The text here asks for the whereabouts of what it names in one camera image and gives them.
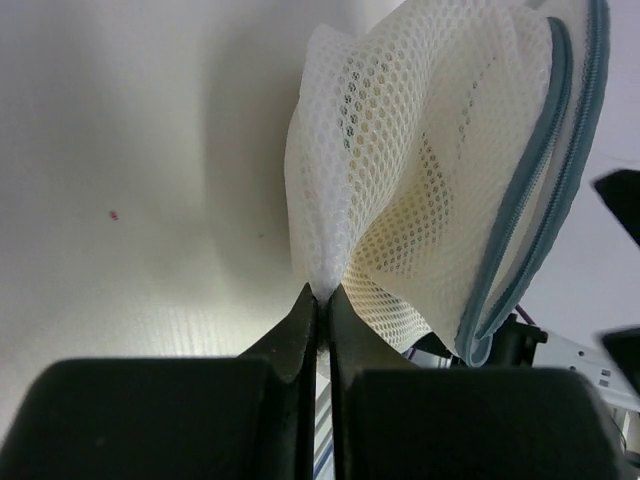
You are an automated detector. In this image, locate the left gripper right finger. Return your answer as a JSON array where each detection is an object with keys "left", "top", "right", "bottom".
[{"left": 327, "top": 290, "right": 628, "bottom": 479}]

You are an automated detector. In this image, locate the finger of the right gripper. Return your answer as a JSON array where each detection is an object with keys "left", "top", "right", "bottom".
[
  {"left": 602, "top": 327, "right": 640, "bottom": 393},
  {"left": 592, "top": 169, "right": 640, "bottom": 245}
]

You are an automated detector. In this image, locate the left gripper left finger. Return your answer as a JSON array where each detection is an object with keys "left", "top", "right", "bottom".
[{"left": 1, "top": 288, "right": 318, "bottom": 479}]

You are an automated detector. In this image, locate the white mesh blue-trim laundry bag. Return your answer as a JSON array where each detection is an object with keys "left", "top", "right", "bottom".
[{"left": 284, "top": 1, "right": 610, "bottom": 366}]

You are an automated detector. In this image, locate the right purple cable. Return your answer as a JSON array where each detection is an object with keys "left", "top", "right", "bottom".
[{"left": 514, "top": 304, "right": 539, "bottom": 329}]

